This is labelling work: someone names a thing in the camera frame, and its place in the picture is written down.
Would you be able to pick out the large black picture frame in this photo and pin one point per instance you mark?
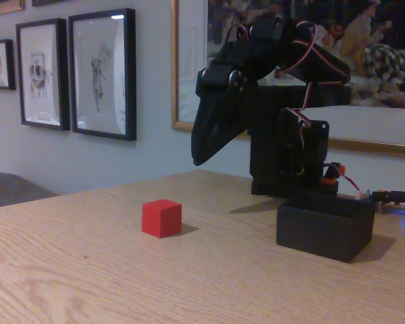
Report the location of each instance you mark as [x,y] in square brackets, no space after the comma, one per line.
[103,74]

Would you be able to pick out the small black picture frame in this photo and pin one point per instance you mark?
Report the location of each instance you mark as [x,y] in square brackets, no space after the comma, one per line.
[0,64]

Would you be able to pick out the medium black picture frame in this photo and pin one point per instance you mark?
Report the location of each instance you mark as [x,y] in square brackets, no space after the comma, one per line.
[42,74]

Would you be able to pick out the red cube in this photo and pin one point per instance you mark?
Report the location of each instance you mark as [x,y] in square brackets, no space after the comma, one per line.
[161,217]

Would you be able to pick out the gold picture frame corner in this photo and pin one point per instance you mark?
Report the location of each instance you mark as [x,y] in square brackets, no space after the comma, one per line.
[3,6]

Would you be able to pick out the grey chair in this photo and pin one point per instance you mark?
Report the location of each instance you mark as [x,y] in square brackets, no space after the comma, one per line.
[10,190]

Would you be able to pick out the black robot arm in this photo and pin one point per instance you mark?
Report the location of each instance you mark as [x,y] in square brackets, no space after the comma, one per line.
[276,128]

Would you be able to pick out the black box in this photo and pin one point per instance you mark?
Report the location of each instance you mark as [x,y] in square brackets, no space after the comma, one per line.
[324,229]

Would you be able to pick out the gold framed painting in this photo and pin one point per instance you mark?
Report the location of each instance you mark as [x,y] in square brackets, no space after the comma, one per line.
[374,67]

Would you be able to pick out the dark picture frame edge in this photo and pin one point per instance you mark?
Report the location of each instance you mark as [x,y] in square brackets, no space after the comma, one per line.
[47,2]

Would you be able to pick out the motor controller board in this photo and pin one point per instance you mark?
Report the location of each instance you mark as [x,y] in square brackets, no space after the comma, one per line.
[364,197]

